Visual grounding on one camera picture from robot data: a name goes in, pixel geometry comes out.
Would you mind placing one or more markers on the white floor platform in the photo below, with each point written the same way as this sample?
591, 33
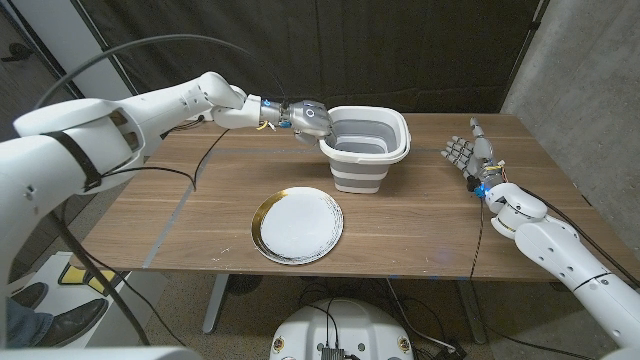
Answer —
135, 300

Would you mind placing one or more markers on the white plate with gold rim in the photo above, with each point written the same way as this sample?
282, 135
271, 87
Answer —
300, 225

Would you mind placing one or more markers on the white robot chest edge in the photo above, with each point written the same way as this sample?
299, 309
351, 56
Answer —
100, 354

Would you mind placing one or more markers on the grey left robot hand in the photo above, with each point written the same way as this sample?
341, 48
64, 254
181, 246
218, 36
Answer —
310, 117

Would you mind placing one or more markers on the black backdrop curtain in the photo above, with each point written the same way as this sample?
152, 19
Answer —
400, 50

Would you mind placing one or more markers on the grey module on torso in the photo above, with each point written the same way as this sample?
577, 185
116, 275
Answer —
332, 353

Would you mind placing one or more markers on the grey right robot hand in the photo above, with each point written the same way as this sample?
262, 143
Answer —
482, 155

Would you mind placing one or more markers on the yellow black foot pedal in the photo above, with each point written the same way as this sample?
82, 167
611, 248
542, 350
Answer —
74, 275
100, 281

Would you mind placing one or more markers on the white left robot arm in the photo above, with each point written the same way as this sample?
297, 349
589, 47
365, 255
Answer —
100, 130

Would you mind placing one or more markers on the grey table leg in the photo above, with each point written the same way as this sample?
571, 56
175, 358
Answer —
465, 295
216, 305

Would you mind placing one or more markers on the blue jeans leg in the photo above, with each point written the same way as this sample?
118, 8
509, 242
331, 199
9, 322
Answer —
25, 325

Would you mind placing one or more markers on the white robot torso base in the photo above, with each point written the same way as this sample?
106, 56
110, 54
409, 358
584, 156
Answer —
345, 325

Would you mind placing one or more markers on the white grey collapsible bucket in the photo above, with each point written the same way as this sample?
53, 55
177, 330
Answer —
360, 172

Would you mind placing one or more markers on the black power adapter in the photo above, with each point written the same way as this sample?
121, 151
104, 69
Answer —
450, 351

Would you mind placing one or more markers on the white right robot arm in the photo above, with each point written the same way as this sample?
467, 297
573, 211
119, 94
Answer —
560, 255

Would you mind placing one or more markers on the black backdrop stand pole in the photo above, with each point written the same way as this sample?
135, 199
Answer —
100, 45
525, 47

